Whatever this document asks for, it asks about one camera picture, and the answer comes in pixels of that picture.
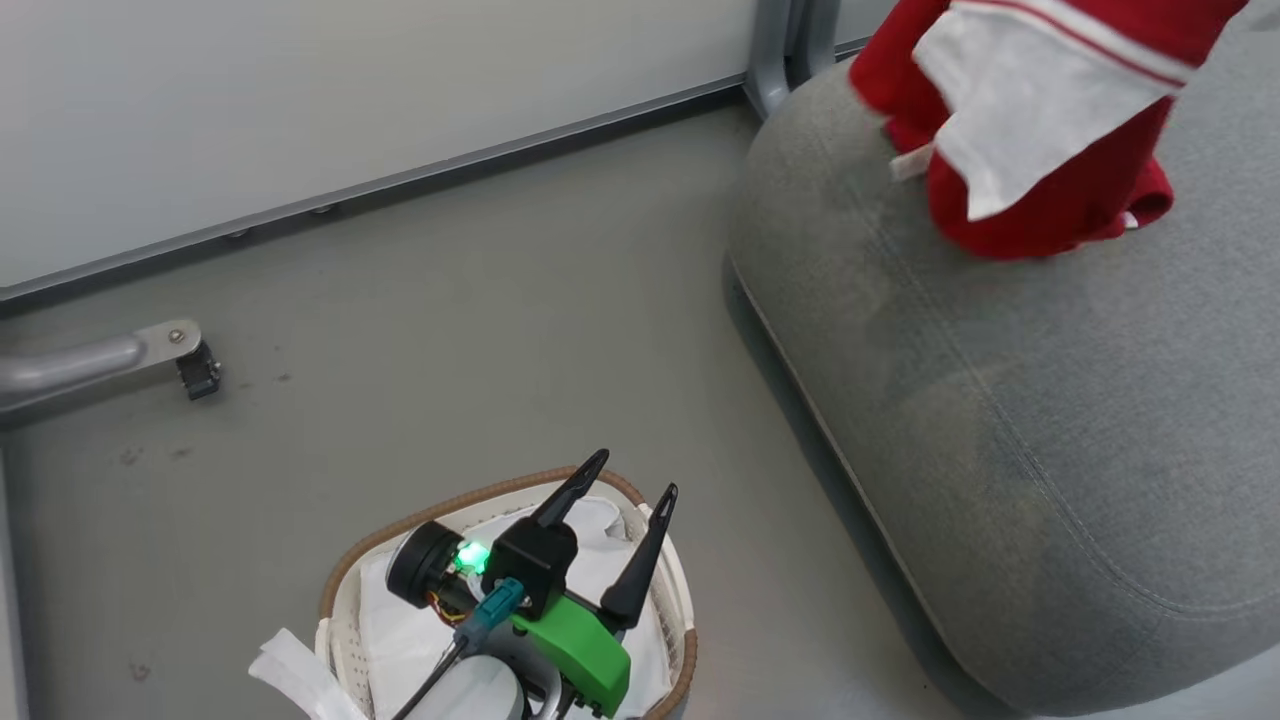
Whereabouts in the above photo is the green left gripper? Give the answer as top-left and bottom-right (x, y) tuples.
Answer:
(386, 448), (680, 720)

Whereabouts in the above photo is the red and white jersey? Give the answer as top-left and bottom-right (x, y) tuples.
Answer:
(848, 0), (1251, 262)

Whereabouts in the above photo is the grey fabric sofa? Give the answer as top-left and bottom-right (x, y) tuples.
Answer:
(724, 0), (1280, 718)

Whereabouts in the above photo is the white garment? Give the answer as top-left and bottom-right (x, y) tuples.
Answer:
(248, 496), (673, 720)

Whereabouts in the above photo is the white laundry basket brown rim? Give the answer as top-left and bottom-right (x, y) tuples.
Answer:
(317, 466), (699, 720)

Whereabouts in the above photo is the black caster wheel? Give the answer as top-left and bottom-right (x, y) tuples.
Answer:
(176, 341), (224, 402)

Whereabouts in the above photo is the grey metal partition foot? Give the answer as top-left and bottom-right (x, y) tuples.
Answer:
(0, 319), (203, 413)

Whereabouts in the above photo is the black cable with teal plug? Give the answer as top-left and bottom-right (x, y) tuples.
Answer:
(388, 577), (527, 720)

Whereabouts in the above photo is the grey partition bottom rail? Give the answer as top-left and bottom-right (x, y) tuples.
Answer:
(0, 75), (753, 306)

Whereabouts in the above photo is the grey partition corner post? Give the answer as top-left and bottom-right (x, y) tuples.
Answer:
(742, 0), (843, 121)

